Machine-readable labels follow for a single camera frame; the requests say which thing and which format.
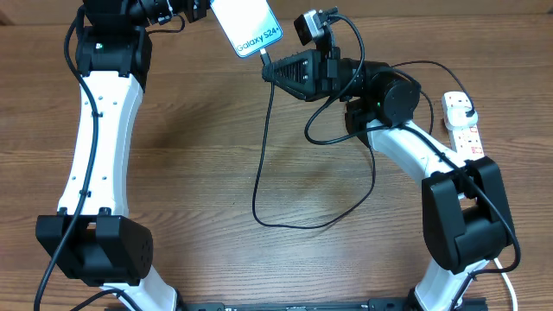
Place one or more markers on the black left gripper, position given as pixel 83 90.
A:
pixel 198 9

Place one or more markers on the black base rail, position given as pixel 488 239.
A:
pixel 302 306

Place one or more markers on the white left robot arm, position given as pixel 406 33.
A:
pixel 91 236

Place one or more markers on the white power strip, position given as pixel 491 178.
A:
pixel 465 142

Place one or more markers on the blue smartphone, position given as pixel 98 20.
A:
pixel 249 25

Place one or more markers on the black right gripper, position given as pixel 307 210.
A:
pixel 317 73

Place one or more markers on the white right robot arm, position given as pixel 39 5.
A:
pixel 467 220

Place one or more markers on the white charger adapter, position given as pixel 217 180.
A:
pixel 458 119

